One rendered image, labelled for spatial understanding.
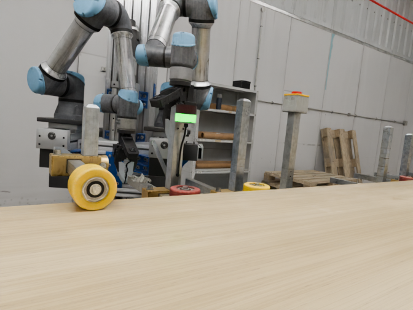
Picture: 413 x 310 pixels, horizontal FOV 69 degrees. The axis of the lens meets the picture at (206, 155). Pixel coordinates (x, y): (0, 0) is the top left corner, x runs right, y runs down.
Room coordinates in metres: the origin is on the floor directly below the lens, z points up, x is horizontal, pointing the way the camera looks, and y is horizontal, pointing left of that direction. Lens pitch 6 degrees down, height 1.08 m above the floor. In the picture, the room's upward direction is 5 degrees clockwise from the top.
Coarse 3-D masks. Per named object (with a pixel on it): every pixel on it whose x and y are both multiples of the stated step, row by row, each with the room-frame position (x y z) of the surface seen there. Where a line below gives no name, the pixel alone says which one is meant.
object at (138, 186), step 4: (128, 176) 1.09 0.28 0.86; (128, 180) 1.09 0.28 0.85; (132, 180) 1.05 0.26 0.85; (128, 184) 1.08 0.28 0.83; (132, 184) 1.05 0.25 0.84; (136, 184) 1.02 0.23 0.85; (140, 184) 0.99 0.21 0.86; (144, 184) 0.98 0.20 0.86; (148, 184) 0.98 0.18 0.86; (136, 188) 1.01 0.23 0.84; (140, 188) 0.99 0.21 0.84; (160, 196) 0.85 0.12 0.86
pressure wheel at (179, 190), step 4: (172, 188) 0.75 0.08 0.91; (176, 188) 0.75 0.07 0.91; (180, 188) 0.77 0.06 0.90; (184, 188) 0.76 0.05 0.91; (188, 188) 0.77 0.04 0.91; (192, 188) 0.78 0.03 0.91; (196, 188) 0.77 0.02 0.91; (172, 192) 0.74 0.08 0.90; (176, 192) 0.73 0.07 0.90; (180, 192) 0.73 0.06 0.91; (184, 192) 0.73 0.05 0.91; (188, 192) 0.73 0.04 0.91; (192, 192) 0.73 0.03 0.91; (196, 192) 0.74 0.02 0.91
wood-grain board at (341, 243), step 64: (256, 192) 0.82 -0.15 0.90; (320, 192) 0.90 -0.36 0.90; (384, 192) 1.00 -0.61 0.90; (0, 256) 0.34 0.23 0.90; (64, 256) 0.35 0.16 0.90; (128, 256) 0.37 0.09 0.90; (192, 256) 0.38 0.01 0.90; (256, 256) 0.40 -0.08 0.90; (320, 256) 0.42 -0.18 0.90; (384, 256) 0.44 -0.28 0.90
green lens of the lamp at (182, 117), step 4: (176, 116) 0.85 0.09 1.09; (180, 116) 0.84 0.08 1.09; (184, 116) 0.84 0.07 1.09; (188, 116) 0.84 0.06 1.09; (192, 116) 0.85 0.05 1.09; (176, 120) 0.85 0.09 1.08; (180, 120) 0.84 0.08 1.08; (184, 120) 0.84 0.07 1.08; (188, 120) 0.84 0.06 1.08; (192, 120) 0.85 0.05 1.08
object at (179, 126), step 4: (180, 104) 0.85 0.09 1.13; (176, 124) 0.89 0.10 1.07; (180, 124) 0.89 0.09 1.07; (184, 124) 0.86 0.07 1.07; (176, 128) 0.89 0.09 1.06; (180, 128) 0.89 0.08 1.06; (184, 128) 0.90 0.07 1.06; (184, 132) 0.87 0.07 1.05; (184, 136) 0.87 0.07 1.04; (180, 148) 0.89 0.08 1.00; (180, 152) 0.89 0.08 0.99; (180, 156) 0.89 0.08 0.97; (176, 176) 0.89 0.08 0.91
